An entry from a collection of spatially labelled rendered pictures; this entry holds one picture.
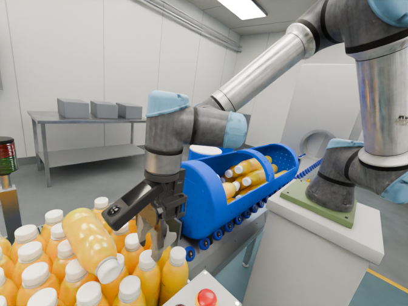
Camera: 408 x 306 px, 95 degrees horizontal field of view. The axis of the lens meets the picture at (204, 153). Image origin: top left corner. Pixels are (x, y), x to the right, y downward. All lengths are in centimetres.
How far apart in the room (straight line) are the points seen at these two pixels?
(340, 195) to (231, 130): 51
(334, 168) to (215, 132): 49
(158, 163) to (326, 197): 59
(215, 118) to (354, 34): 32
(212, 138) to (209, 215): 35
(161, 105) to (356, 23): 40
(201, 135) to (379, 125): 42
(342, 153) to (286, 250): 38
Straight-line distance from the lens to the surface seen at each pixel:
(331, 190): 76
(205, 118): 35
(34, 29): 386
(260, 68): 51
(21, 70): 380
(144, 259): 51
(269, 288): 93
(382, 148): 62
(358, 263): 75
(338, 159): 74
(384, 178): 65
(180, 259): 51
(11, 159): 80
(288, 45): 55
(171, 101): 33
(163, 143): 34
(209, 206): 62
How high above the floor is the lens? 147
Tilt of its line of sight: 17 degrees down
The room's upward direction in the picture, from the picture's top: 9 degrees clockwise
